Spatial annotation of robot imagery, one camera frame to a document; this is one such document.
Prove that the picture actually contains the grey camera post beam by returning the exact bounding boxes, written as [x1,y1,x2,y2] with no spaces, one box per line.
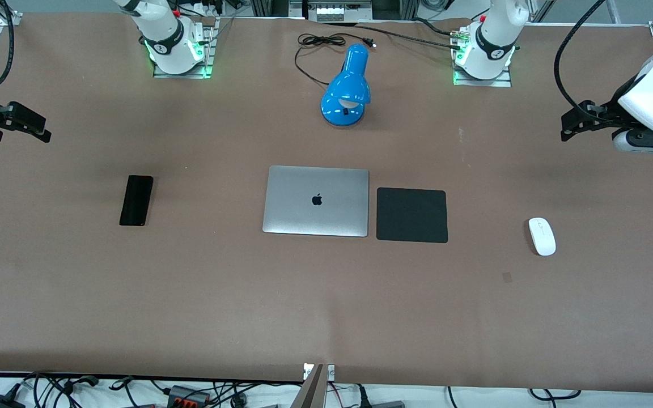
[298,365,328,408]

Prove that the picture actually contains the white socket power strip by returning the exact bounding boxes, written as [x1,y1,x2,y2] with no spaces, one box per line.
[306,0,374,23]

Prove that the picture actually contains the silver closed laptop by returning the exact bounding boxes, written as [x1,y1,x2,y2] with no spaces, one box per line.
[262,165,370,238]

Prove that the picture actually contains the white computer mouse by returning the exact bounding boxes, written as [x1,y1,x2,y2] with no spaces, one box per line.
[528,217,557,257]

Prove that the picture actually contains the black cable to arm base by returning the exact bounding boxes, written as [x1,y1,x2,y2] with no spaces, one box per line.
[326,17,464,50]

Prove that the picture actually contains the looped black cable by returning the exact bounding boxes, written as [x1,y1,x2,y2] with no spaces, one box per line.
[528,388,583,401]

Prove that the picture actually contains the grey connector block orange levers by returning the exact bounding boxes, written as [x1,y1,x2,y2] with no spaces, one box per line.
[167,385,212,408]

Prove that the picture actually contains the black square mouse pad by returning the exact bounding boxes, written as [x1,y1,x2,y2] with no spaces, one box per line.
[376,187,449,244]

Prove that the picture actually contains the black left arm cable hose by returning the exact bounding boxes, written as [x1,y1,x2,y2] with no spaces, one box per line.
[554,0,610,123]

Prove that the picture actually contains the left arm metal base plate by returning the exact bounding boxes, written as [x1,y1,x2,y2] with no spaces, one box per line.
[452,28,513,88]

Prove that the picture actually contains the blue desk lamp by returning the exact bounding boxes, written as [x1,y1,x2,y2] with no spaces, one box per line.
[320,44,372,128]

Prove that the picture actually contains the tangled black cables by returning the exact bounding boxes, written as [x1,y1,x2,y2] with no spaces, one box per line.
[0,371,304,408]

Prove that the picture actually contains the black smartphone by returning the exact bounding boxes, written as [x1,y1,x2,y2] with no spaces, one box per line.
[118,175,155,227]

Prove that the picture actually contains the silver metal bracket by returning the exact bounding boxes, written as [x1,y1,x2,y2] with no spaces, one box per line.
[303,363,336,381]

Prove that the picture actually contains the black lamp power cord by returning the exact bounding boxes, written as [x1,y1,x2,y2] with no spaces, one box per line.
[294,32,377,87]

